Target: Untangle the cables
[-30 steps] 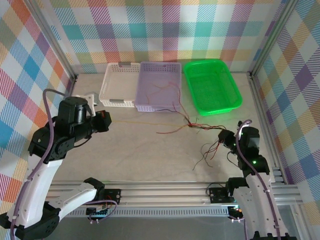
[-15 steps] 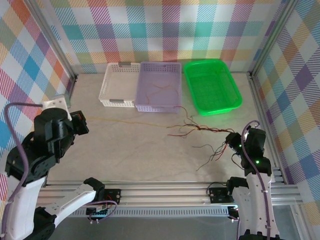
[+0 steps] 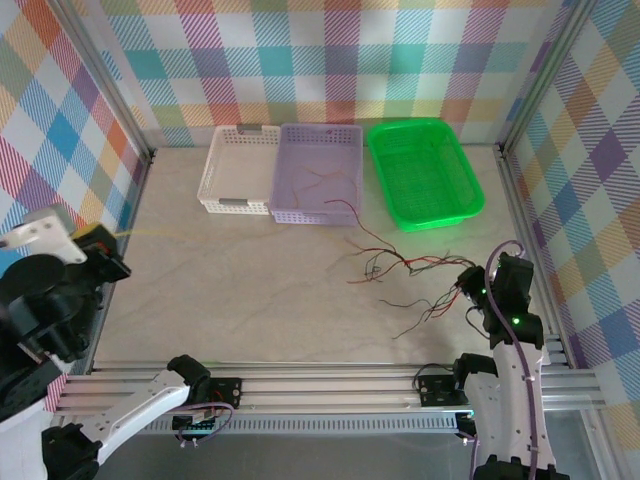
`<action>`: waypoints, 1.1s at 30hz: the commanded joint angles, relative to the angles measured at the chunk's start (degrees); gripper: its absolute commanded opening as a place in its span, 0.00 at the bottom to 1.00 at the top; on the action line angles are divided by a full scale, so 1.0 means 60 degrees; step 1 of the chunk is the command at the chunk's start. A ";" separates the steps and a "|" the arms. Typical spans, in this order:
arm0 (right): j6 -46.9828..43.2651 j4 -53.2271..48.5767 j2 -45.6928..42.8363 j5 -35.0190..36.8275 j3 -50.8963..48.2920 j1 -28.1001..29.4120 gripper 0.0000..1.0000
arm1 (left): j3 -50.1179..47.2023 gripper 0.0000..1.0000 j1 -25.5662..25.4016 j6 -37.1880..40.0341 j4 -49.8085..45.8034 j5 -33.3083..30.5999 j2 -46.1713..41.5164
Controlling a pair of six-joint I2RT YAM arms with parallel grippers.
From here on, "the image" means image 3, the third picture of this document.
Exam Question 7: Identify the red cable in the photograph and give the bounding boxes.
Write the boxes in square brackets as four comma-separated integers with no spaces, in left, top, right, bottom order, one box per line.
[344,239,466,321]

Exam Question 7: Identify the bundle of coloured wires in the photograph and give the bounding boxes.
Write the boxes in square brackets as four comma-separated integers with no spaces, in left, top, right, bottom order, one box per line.
[323,198,464,321]

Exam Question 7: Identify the orange cable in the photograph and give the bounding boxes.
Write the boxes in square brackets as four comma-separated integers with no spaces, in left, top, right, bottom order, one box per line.
[305,169,364,209]
[289,163,326,209]

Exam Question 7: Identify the green plastic basket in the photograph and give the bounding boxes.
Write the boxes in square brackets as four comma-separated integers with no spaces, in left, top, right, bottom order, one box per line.
[367,117,487,232]

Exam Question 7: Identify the white plastic basket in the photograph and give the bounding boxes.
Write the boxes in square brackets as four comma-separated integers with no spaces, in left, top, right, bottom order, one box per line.
[196,124,281,217]

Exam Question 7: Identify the green controller board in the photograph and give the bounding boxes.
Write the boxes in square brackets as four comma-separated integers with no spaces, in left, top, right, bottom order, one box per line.
[172,408,224,436]

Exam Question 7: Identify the purple plastic basket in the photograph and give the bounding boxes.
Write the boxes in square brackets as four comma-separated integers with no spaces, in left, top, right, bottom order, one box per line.
[268,123,365,227]

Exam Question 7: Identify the aluminium frame side rail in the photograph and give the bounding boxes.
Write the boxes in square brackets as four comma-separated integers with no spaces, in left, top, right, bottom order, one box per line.
[494,147,576,369]
[87,149,159,374]

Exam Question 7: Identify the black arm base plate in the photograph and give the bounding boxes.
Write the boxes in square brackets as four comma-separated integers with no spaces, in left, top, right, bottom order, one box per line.
[212,377,245,410]
[417,374,464,407]

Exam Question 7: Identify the aluminium frame post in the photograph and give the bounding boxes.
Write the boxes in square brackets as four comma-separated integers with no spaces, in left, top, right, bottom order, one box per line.
[497,0,604,159]
[49,0,157,166]

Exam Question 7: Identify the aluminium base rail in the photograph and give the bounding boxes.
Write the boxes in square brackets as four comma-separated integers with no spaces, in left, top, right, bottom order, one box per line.
[52,334,609,426]

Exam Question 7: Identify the grey slotted cable duct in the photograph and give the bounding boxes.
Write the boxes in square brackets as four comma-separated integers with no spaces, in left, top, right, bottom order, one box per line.
[149,417,464,436]

